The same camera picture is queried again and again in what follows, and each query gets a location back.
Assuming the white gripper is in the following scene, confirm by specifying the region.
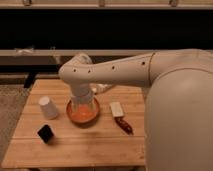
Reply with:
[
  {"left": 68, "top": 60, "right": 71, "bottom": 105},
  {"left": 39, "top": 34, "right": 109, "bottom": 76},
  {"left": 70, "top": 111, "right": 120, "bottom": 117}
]
[{"left": 70, "top": 84, "right": 93, "bottom": 115}]

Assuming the white ceramic cup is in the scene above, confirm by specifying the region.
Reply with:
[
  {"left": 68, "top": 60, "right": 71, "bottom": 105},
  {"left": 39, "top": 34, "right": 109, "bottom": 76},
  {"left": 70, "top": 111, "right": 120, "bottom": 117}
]
[{"left": 38, "top": 96, "right": 58, "bottom": 119}]

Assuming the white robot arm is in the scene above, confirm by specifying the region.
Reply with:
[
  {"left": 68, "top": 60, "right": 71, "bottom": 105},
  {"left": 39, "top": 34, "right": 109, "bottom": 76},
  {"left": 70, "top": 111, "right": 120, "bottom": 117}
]
[{"left": 59, "top": 49, "right": 213, "bottom": 171}]

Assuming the black eraser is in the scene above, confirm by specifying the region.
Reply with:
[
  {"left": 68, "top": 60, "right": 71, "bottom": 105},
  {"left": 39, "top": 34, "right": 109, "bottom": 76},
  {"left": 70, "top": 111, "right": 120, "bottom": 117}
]
[{"left": 37, "top": 125, "right": 54, "bottom": 143}]

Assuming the white crumpled object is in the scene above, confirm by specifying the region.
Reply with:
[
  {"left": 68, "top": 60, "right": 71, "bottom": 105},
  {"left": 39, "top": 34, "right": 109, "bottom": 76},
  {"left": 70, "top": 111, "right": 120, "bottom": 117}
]
[{"left": 92, "top": 84, "right": 112, "bottom": 95}]

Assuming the orange bowl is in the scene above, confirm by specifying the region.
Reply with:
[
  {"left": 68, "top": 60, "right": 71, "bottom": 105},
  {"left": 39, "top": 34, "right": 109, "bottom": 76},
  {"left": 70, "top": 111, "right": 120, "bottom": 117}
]
[{"left": 66, "top": 98, "right": 100, "bottom": 125}]

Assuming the white rectangular block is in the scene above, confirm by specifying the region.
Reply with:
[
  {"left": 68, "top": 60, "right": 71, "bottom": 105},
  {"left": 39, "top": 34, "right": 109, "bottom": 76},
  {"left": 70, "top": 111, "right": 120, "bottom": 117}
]
[{"left": 110, "top": 102, "right": 124, "bottom": 117}]

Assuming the wooden table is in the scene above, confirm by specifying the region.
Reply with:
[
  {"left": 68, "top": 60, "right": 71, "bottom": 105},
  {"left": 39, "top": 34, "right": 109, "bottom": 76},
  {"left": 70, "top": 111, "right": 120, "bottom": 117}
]
[{"left": 2, "top": 79, "right": 145, "bottom": 168}]

